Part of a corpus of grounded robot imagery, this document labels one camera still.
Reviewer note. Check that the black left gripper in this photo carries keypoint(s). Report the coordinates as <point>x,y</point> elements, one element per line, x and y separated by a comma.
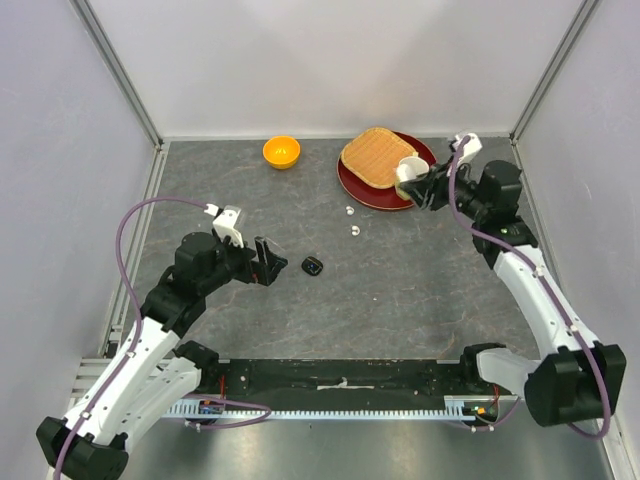
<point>265,270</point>

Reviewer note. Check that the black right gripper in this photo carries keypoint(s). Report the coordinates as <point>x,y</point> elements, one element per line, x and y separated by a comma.
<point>435,181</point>

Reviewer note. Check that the black earbud charging case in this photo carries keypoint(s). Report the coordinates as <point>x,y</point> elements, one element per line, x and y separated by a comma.
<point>312,266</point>

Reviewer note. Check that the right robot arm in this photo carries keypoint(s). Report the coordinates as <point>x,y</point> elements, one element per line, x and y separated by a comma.
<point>577,377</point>

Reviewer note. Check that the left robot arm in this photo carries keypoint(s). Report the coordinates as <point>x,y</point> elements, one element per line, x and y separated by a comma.
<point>153,369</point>

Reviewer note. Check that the pale green cup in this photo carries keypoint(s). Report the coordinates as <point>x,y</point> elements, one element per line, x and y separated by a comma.
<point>409,168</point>

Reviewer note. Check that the dark red round tray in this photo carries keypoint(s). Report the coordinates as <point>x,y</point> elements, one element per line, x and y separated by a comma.
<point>382,199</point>

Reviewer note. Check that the woven bamboo tray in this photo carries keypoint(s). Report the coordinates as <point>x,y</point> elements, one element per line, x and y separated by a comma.
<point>374,155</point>

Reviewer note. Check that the orange plastic bowl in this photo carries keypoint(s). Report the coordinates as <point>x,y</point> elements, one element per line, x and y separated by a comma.
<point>281,152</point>

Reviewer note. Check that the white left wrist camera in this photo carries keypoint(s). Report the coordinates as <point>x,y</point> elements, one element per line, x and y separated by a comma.
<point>226,223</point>

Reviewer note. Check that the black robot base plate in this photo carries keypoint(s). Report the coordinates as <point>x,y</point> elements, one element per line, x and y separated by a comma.
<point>340,386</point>

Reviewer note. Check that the light blue cable duct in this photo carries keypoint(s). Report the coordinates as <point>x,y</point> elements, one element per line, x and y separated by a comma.
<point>195,409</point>

